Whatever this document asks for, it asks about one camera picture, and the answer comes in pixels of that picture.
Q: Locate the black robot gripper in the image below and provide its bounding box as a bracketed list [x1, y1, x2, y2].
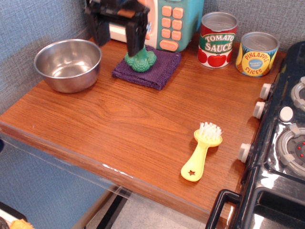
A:
[86, 0, 150, 57]

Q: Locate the green toy broccoli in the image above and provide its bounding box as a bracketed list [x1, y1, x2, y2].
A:
[124, 46, 157, 73]

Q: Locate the purple folded towel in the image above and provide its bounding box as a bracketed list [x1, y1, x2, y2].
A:
[112, 45, 181, 90]

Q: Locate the toy microwave teal and white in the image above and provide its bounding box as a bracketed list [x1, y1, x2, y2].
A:
[84, 0, 205, 53]

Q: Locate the stainless steel bowl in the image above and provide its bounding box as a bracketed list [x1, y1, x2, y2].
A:
[34, 39, 102, 94]

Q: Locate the tomato sauce can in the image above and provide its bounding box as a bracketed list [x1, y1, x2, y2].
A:
[197, 11, 239, 68]

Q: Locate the pineapple slices can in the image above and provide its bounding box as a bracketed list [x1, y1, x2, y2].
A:
[235, 31, 280, 77]

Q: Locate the yellow toy brush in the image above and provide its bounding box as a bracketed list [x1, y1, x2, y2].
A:
[180, 122, 223, 182]

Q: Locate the grey stove knob upper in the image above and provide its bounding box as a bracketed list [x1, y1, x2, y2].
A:
[259, 83, 272, 100]

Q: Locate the grey stove knob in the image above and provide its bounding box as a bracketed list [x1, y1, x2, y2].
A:
[253, 102, 265, 119]
[238, 143, 251, 163]
[259, 83, 272, 100]

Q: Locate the grey stove knob middle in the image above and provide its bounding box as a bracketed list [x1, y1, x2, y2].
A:
[253, 102, 265, 119]

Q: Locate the grey stove knob lower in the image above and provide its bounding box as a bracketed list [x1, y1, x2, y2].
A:
[238, 143, 251, 163]

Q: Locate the orange plush object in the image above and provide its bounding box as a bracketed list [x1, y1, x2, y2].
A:
[0, 217, 34, 229]

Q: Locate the black toy stove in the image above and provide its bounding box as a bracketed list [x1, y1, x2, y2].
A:
[206, 42, 305, 229]

